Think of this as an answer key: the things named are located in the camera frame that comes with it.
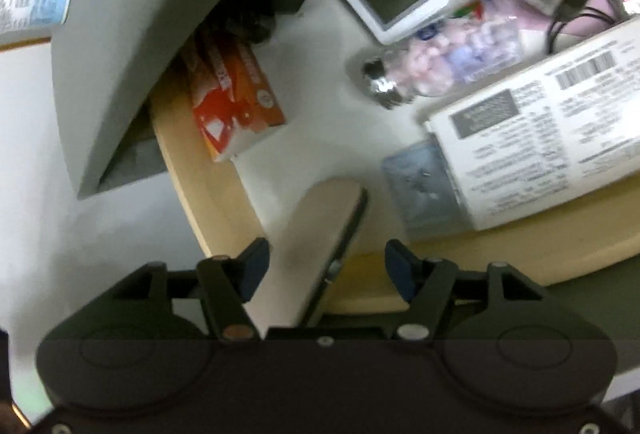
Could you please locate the white printed box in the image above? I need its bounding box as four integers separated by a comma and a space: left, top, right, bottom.
424, 16, 640, 232

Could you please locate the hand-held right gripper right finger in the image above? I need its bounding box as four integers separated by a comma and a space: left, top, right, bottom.
384, 239, 546, 341

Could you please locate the blue grey blister pack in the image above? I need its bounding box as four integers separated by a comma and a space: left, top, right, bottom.
382, 139, 473, 241

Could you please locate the orange white carton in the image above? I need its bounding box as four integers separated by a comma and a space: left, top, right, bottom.
181, 25, 286, 163

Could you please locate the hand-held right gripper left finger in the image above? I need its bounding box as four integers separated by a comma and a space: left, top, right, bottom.
113, 237, 272, 344

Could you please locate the grey desk panel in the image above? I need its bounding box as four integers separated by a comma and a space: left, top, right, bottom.
51, 0, 316, 201

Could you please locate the white can blue label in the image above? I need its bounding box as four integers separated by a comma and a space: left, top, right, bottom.
0, 0, 74, 38

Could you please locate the clear bottle of pink candies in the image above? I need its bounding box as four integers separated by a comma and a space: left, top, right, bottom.
347, 0, 526, 110

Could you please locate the beige case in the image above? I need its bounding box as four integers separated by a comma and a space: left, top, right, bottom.
278, 177, 369, 326

